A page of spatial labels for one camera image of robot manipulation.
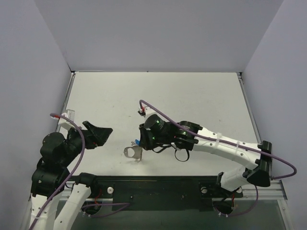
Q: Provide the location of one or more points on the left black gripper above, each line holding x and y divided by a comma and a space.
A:
88, 135

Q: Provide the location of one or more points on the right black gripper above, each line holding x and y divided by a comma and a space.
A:
144, 141

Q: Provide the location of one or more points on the blue capped silver key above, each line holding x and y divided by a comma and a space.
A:
135, 142

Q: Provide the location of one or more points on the silver bottle opener keychain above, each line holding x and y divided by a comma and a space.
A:
133, 152

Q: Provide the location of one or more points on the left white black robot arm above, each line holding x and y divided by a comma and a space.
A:
60, 157

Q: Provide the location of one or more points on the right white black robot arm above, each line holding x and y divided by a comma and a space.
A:
255, 162

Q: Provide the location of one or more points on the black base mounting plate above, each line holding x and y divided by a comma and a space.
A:
161, 193

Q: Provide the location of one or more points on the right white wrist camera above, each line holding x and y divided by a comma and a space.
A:
146, 112

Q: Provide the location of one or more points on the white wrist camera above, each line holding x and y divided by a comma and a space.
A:
146, 112
69, 114

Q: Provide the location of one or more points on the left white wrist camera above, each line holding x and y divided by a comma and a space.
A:
69, 114

